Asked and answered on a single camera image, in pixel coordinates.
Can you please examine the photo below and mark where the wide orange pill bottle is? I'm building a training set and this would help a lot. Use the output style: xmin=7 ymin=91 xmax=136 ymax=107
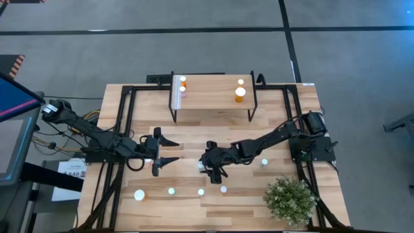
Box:
xmin=133 ymin=189 xmax=149 ymax=202
xmin=234 ymin=86 xmax=246 ymax=104

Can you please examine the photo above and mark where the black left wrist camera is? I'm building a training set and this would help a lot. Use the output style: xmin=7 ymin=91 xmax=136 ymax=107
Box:
xmin=142 ymin=135 xmax=158 ymax=150

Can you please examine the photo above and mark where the green potted plant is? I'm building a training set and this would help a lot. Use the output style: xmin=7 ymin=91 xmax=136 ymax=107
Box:
xmin=262 ymin=176 xmax=320 ymax=227

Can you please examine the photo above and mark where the white paper sheet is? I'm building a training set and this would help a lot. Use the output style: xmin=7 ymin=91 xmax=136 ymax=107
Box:
xmin=51 ymin=157 xmax=88 ymax=202

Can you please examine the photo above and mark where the hazard striped floor mat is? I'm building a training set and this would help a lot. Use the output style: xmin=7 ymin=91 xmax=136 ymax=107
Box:
xmin=0 ymin=54 xmax=26 ymax=80

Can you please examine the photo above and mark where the grey equipment cart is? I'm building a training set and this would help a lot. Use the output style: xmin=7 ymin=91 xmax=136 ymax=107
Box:
xmin=0 ymin=160 xmax=85 ymax=233

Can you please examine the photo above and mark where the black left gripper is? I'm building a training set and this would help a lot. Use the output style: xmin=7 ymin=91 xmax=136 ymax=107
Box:
xmin=151 ymin=127 xmax=180 ymax=178

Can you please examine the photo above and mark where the black aluminium table frame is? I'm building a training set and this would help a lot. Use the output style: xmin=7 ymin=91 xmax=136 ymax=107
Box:
xmin=76 ymin=83 xmax=350 ymax=232

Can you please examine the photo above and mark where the black furniture piece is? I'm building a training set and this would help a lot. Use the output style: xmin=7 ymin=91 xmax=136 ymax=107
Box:
xmin=383 ymin=112 xmax=414 ymax=133

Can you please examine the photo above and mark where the wooden shelf with black legs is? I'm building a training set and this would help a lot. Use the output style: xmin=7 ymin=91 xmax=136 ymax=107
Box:
xmin=168 ymin=71 xmax=259 ymax=123

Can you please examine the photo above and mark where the yellow cable bundle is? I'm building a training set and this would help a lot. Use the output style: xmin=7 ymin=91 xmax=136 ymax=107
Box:
xmin=30 ymin=109 xmax=102 ymax=153

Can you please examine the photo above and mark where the black power strip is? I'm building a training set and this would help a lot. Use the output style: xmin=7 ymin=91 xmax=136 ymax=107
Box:
xmin=146 ymin=74 xmax=172 ymax=84

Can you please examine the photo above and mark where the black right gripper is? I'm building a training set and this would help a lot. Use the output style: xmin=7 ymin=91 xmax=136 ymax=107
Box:
xmin=199 ymin=141 xmax=246 ymax=184

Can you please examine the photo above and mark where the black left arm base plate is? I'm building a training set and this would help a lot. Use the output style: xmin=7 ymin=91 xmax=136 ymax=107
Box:
xmin=80 ymin=147 xmax=130 ymax=164

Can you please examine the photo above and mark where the monitor with blue screen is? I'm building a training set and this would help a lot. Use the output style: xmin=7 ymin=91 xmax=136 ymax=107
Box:
xmin=0 ymin=71 xmax=46 ymax=123

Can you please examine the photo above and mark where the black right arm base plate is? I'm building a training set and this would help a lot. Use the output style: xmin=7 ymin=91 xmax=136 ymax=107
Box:
xmin=289 ymin=135 xmax=337 ymax=164

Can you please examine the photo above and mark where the thin black floor cable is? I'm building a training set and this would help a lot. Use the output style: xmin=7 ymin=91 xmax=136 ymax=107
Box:
xmin=43 ymin=94 xmax=104 ymax=100

